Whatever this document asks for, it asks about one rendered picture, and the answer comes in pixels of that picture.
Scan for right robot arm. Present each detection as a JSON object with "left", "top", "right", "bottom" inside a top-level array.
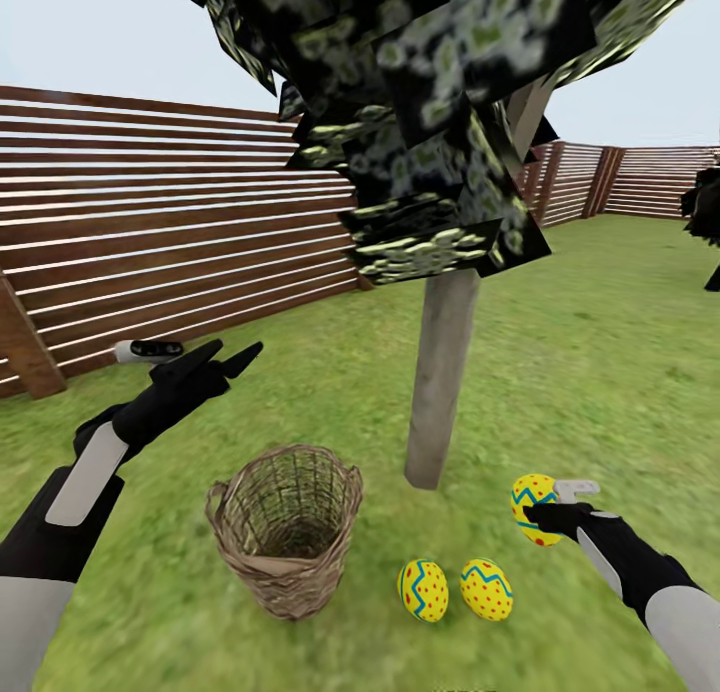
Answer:
[{"left": 524, "top": 479, "right": 720, "bottom": 692}]

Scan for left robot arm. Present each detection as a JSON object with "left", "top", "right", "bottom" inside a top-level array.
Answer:
[{"left": 0, "top": 339, "right": 263, "bottom": 692}]

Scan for easter egg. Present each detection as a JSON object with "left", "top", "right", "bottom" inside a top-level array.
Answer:
[
  {"left": 460, "top": 557, "right": 513, "bottom": 621},
  {"left": 397, "top": 559, "right": 448, "bottom": 623},
  {"left": 511, "top": 474, "right": 565, "bottom": 547}
]

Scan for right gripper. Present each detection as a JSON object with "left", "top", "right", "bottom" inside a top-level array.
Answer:
[{"left": 524, "top": 503, "right": 595, "bottom": 540}]

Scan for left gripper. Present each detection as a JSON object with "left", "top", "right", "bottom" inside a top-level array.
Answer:
[{"left": 135, "top": 339, "right": 263, "bottom": 431}]

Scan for wicker basket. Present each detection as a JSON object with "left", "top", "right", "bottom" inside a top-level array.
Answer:
[{"left": 203, "top": 443, "right": 363, "bottom": 622}]

